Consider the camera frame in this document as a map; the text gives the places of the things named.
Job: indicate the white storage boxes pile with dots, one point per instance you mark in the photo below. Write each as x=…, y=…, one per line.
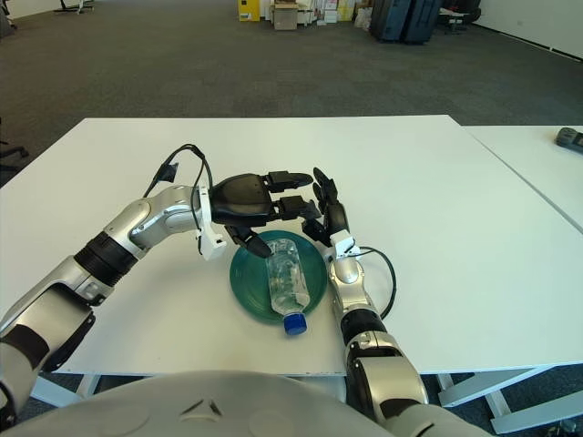
x=325, y=11

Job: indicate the clear bottle blue cap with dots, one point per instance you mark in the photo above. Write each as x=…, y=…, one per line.
x=284, y=277

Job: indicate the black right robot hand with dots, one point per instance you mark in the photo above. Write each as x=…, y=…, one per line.
x=334, y=218

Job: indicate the black handheld device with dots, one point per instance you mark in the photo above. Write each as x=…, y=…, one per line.
x=569, y=139

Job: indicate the green round plate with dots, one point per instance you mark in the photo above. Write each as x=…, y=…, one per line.
x=248, y=282

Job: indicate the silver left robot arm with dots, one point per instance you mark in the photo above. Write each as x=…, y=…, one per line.
x=50, y=300

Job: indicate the yellow box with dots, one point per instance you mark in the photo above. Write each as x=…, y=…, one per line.
x=248, y=10

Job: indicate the grey robot torso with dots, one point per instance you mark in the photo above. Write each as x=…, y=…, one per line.
x=273, y=409

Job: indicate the distant desk legs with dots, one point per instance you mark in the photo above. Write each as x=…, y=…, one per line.
x=75, y=7

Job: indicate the dark blue large case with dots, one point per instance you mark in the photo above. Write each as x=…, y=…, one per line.
x=387, y=20
x=421, y=20

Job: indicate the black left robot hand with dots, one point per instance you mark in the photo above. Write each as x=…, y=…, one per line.
x=241, y=198

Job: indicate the white plastic bag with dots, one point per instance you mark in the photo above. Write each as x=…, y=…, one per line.
x=362, y=19

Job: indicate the black office chair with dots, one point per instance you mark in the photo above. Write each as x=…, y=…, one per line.
x=13, y=152

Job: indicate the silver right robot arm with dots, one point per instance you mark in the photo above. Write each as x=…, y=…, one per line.
x=391, y=378

